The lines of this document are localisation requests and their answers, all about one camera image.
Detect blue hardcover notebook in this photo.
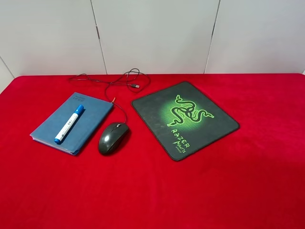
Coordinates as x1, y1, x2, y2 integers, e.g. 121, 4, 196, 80
30, 93, 113, 155

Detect red velvet tablecloth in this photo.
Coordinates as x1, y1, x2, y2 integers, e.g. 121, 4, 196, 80
0, 73, 305, 229

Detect black green razer mousepad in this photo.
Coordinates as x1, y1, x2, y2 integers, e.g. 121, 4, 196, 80
131, 81, 240, 161

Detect white blue marker pen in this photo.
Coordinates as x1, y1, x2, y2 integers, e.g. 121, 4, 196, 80
54, 105, 84, 144

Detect black mouse usb cable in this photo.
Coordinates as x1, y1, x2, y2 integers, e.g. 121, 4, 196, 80
68, 68, 151, 125

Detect black computer mouse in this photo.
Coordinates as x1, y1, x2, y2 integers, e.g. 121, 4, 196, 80
98, 122, 129, 156

